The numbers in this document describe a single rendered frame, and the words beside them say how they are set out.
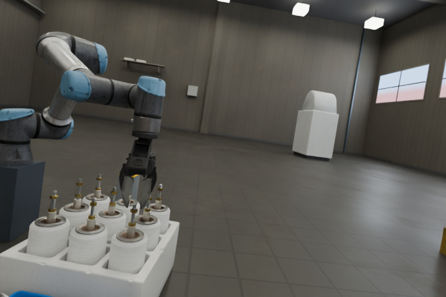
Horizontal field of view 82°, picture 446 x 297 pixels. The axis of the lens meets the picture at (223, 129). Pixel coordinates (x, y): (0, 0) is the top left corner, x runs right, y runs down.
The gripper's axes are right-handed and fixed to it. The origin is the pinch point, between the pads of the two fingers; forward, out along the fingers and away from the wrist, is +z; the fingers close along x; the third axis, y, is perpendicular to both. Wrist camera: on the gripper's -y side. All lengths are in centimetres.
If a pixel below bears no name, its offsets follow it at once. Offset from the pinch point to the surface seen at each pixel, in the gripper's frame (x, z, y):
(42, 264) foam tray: 20.2, 16.7, -2.1
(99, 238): 8.0, 10.2, 0.1
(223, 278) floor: -35, 34, 22
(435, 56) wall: -773, -325, 615
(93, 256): 8.7, 14.9, -0.5
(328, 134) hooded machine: -373, -30, 493
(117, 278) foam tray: 0.8, 16.4, -7.1
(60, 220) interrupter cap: 20.5, 9.0, 6.8
